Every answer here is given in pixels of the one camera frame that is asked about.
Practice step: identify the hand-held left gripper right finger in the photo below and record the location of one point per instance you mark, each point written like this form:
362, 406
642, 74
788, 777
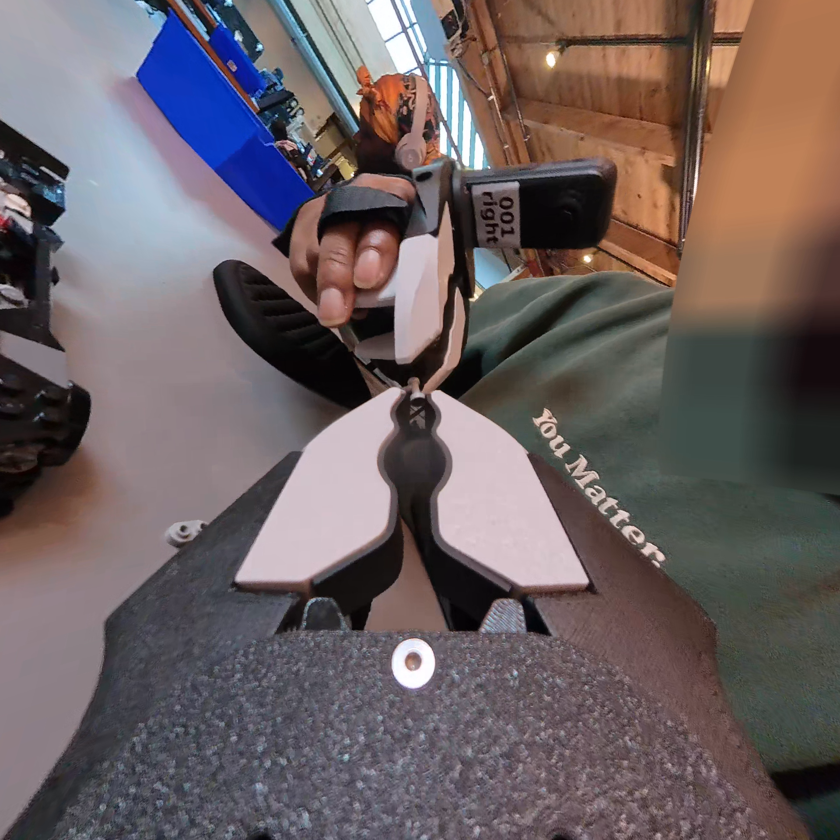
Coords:
512, 512

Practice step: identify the black lego car model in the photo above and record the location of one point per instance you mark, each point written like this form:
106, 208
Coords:
26, 368

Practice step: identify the person's green sweatshirt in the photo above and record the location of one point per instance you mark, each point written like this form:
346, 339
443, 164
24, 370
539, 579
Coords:
748, 591

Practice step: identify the person's right hand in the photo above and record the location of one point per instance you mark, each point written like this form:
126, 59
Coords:
341, 256

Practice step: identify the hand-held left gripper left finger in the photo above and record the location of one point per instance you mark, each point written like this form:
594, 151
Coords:
322, 512

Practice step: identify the small light grey lego piece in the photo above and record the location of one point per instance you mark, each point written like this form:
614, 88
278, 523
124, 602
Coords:
415, 389
184, 532

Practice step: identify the small blue plastic bin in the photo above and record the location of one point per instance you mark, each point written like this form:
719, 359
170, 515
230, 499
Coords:
236, 59

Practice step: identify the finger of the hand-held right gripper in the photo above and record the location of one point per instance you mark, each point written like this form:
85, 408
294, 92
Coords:
420, 295
456, 348

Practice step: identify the ceiling spot lamp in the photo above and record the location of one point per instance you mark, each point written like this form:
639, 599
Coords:
551, 57

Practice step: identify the black mesh pad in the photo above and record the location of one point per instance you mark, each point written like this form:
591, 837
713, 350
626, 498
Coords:
282, 328

